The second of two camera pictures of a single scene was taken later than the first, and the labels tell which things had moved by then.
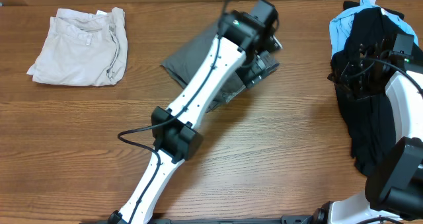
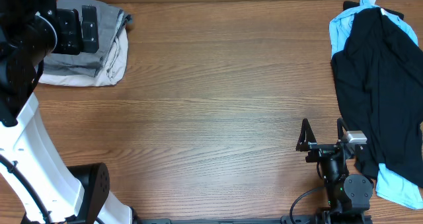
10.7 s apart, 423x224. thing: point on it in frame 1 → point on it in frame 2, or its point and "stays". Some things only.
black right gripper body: [363, 84] → [319, 152]
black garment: [369, 119] stays
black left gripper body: [250, 73] → [69, 41]
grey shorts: [184, 63] → [110, 20]
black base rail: [285, 219] stays
